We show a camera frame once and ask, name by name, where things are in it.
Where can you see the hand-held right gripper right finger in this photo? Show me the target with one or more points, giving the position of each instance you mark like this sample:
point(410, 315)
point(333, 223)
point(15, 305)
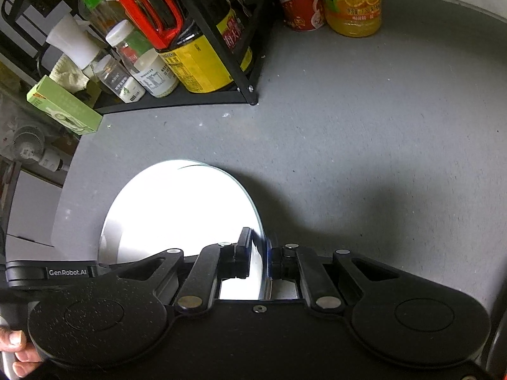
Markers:
point(277, 263)

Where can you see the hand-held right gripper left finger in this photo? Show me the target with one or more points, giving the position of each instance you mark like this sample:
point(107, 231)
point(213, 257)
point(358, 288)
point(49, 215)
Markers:
point(244, 247)

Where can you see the white plate crossed pins print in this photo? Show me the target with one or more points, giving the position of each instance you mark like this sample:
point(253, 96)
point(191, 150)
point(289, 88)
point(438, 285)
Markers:
point(178, 206)

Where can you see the person's left hand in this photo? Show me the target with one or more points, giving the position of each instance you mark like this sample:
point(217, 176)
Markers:
point(16, 348)

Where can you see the small grey fan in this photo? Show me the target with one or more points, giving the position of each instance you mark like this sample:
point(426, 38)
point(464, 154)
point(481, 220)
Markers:
point(29, 146)

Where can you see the green cardboard box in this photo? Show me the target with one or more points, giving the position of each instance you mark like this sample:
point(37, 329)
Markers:
point(63, 105)

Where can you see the beige cloth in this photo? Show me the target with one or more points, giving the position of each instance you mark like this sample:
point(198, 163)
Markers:
point(71, 75)

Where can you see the white powder bottle white cap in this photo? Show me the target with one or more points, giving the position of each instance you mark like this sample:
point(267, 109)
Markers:
point(152, 71)

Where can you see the small clear jar white cap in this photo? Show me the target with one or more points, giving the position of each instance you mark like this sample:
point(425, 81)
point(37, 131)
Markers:
point(121, 83)

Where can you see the dark bottle red yellow label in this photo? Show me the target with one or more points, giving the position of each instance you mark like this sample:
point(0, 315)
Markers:
point(237, 39)

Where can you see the red drink can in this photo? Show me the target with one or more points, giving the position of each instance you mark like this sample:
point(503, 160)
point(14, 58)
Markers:
point(301, 4)

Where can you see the orange juice bottle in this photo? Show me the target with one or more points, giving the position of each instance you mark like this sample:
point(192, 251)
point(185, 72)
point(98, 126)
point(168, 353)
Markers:
point(352, 4)

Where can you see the green label tea bottle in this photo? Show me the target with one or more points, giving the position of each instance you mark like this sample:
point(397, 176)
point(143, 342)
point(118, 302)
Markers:
point(99, 4)

